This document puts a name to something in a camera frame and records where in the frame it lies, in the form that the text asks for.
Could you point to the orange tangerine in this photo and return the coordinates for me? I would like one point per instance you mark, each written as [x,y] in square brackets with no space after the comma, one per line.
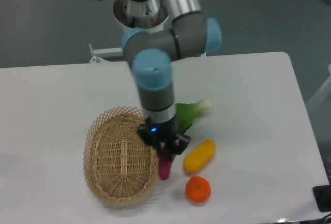
[198,189]

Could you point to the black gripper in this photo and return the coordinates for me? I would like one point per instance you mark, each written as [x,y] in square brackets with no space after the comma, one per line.
[157,135]

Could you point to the white metal frame bracket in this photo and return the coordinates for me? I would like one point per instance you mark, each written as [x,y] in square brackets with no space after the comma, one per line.
[116,55]

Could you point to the woven wicker basket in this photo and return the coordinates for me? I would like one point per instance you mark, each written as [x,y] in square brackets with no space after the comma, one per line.
[119,168]

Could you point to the green bok choy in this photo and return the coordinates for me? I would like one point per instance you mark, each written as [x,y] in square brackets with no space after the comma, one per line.
[187,112]

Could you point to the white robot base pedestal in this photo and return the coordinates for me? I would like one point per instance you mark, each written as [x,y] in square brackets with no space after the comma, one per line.
[150,15]

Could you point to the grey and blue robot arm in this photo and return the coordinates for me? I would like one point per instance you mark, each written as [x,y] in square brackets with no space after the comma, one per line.
[163,31]

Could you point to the yellow bell pepper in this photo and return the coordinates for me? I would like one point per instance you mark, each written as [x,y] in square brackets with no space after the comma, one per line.
[198,158]

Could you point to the black device at table edge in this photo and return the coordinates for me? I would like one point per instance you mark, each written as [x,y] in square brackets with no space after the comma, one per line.
[322,197]

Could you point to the purple sweet potato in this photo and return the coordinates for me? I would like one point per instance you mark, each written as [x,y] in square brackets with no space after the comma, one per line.
[165,163]

